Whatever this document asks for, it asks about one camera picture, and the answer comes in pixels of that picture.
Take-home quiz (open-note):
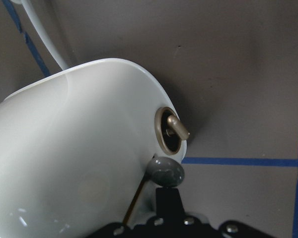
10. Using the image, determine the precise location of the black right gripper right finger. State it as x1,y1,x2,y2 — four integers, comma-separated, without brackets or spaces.
218,220,271,238

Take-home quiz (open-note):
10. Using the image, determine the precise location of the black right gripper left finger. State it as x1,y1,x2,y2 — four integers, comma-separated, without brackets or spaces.
89,188,214,238

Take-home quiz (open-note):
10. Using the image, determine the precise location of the white two-slot toaster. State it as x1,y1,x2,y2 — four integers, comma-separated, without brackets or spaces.
0,59,187,238

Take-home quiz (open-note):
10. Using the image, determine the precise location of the white toaster power cable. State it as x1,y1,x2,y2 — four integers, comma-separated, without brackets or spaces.
9,0,70,72

